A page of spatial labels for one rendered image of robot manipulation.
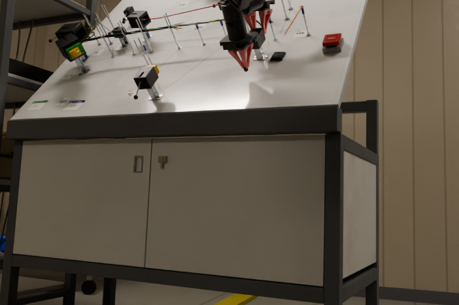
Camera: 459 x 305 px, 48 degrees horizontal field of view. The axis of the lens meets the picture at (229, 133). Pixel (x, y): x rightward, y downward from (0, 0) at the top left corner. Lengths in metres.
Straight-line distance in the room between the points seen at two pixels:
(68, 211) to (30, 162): 0.25
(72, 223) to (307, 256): 0.80
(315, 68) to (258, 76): 0.18
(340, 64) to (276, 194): 0.41
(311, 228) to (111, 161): 0.69
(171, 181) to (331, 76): 0.57
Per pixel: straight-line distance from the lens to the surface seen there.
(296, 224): 1.40
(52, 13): 2.57
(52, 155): 1.87
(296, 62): 1.58
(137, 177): 1.64
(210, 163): 1.51
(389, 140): 3.78
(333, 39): 1.58
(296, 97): 1.43
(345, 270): 1.47
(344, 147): 1.42
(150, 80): 1.61
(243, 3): 1.44
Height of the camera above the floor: 0.61
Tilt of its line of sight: 8 degrees up
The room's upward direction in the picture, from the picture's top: 2 degrees clockwise
